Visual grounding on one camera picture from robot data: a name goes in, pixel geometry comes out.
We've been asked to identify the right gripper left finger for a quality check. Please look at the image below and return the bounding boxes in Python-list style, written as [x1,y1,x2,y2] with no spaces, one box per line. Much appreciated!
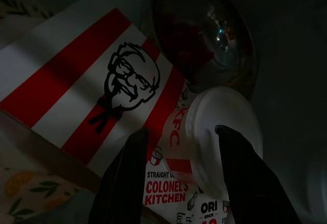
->
[89,128,150,224]

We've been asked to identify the KFC box with Colonel logo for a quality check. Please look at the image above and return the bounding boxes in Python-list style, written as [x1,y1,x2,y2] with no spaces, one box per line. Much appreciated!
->
[0,6,232,224]

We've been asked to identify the glass bowl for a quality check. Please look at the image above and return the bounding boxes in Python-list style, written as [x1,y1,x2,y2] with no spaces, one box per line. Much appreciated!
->
[149,0,259,97]

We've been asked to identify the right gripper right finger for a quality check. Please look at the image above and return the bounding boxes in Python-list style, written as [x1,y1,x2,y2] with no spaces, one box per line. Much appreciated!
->
[215,124,302,224]

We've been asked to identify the small KFC cup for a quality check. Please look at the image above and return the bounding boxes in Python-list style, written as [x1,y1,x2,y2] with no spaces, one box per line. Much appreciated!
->
[162,85,264,196]

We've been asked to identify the floral plate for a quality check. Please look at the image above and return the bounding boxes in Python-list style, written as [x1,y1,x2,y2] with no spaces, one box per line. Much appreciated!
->
[0,0,87,224]

